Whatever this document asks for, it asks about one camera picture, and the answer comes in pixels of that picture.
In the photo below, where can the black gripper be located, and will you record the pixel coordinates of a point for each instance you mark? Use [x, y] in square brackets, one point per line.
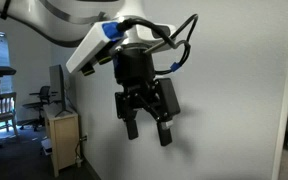
[134, 68]

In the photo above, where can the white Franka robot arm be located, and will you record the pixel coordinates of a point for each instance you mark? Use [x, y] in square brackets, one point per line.
[84, 13]

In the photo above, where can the white power adapter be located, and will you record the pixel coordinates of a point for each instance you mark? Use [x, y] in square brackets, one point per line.
[79, 162]

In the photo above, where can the light wooden cabinet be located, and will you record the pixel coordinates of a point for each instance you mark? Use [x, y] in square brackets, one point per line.
[65, 140]

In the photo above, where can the black computer monitor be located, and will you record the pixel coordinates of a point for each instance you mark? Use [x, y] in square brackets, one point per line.
[56, 83]

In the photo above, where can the black office chair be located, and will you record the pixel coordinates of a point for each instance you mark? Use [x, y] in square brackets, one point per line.
[44, 93]

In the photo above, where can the white wooden chair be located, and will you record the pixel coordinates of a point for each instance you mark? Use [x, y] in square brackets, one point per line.
[0, 110]

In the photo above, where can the white wall outlet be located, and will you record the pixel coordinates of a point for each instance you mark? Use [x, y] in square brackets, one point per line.
[85, 136]

